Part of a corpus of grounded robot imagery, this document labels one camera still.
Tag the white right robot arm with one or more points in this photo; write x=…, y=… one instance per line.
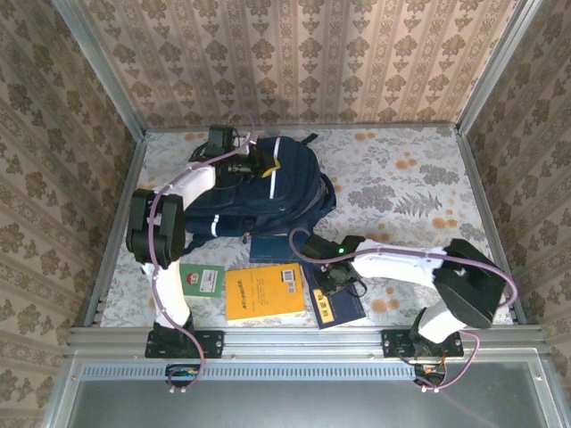
x=392, y=267

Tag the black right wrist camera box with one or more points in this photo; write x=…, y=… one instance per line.
x=321, y=249

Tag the aluminium back rail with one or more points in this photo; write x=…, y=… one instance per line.
x=415, y=126

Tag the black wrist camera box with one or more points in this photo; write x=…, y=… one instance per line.
x=321, y=249
x=220, y=138

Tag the aluminium frame post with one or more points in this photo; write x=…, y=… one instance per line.
x=108, y=76
x=496, y=67

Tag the aluminium side rail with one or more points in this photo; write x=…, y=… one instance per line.
x=486, y=200
x=134, y=160

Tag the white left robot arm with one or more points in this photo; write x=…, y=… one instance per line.
x=196, y=183

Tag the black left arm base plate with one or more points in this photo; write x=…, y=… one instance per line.
x=214, y=343

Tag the grey metal cabinet top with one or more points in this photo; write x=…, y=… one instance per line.
x=290, y=405

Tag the yellow book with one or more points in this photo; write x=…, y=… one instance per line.
x=263, y=294

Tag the navy book with floral print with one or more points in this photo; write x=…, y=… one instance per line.
x=343, y=310

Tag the floral patterned tablecloth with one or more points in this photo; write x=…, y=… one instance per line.
x=446, y=156

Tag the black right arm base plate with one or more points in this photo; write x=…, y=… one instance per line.
x=390, y=343

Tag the small connector board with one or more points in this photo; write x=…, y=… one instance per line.
x=430, y=374
x=183, y=374

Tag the aluminium front rail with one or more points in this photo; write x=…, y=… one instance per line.
x=303, y=341

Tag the green notebook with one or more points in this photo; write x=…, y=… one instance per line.
x=201, y=281

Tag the navy blue backpack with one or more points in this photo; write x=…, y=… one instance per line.
x=267, y=200

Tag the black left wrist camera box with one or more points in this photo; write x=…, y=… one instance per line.
x=220, y=138

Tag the blue cloth-covered book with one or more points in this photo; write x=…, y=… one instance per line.
x=276, y=249

